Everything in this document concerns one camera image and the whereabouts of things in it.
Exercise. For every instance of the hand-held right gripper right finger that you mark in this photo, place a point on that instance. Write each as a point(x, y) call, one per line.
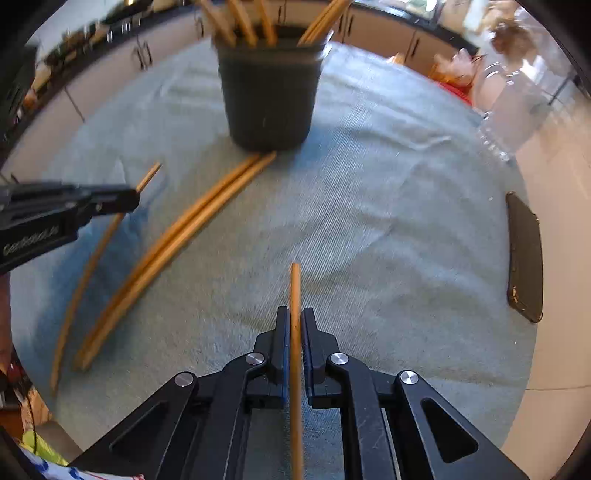
point(308, 364)

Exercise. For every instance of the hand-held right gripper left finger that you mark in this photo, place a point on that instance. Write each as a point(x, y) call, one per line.
point(284, 360)

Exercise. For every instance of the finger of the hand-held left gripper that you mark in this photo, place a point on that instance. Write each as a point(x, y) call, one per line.
point(111, 198)

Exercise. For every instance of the wooden chopstick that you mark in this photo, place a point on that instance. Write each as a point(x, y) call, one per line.
point(87, 277)
point(242, 23)
point(249, 179)
point(267, 25)
point(231, 179)
point(217, 21)
point(295, 295)
point(316, 23)
point(330, 21)

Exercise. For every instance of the dark grey cup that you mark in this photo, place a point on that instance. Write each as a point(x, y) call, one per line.
point(268, 101)

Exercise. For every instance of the beige base cabinets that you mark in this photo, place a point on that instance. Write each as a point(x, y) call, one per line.
point(106, 74)

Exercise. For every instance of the blue-green towel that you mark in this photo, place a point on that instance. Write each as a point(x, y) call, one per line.
point(369, 230)

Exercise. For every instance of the black phone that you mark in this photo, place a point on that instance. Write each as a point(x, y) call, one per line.
point(524, 258)

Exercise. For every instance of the patterned cloth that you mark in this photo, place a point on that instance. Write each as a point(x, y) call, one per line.
point(69, 468)

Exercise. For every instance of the large red basket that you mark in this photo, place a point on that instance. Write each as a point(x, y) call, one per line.
point(459, 94)

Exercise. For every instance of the clear glass mug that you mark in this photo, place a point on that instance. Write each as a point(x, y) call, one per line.
point(517, 106)

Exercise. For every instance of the plastic bags of yellow food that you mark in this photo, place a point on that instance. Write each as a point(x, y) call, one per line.
point(455, 64)

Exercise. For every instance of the black countertop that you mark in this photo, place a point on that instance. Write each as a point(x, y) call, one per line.
point(429, 27)

